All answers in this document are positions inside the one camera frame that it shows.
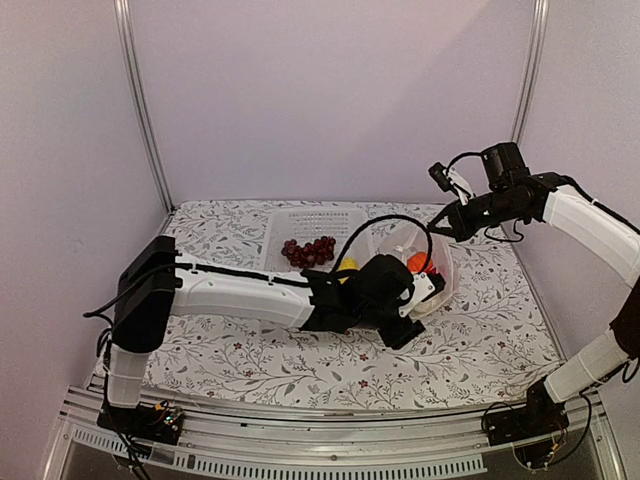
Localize white plastic mesh basket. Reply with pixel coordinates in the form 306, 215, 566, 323
259, 206, 368, 272

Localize yellow squash right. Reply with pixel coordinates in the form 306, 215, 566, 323
336, 257, 359, 284

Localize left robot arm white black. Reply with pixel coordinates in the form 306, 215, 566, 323
86, 236, 442, 434

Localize left aluminium frame post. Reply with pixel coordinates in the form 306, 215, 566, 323
113, 0, 175, 213

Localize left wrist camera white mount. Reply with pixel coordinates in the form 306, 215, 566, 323
399, 273, 447, 317

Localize dark red grape bunch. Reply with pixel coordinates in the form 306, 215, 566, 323
280, 236, 336, 269

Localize clear zip top bag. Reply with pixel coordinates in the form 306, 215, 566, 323
378, 223, 458, 319

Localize orange mini pumpkin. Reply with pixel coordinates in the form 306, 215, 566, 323
407, 251, 433, 274

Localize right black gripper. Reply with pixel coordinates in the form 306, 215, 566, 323
427, 187, 525, 242

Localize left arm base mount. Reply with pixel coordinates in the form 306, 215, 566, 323
97, 401, 185, 446

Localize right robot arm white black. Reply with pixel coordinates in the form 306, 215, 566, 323
429, 142, 639, 436

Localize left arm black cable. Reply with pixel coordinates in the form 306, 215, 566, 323
327, 215, 434, 276

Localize floral patterned table mat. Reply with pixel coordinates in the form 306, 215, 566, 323
144, 231, 563, 410

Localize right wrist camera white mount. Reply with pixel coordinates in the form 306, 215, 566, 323
428, 162, 476, 205

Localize aluminium frame post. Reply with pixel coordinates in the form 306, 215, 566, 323
113, 0, 175, 213
510, 0, 550, 144

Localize right aluminium frame post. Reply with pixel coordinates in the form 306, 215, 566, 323
510, 0, 550, 144

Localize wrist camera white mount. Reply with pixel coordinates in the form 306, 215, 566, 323
428, 162, 476, 205
399, 273, 447, 317

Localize aluminium front rail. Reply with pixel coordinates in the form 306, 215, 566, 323
42, 382, 631, 479

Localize white cauliflower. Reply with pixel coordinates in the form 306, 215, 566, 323
409, 287, 453, 319

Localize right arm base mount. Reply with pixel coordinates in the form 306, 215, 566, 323
481, 393, 569, 470

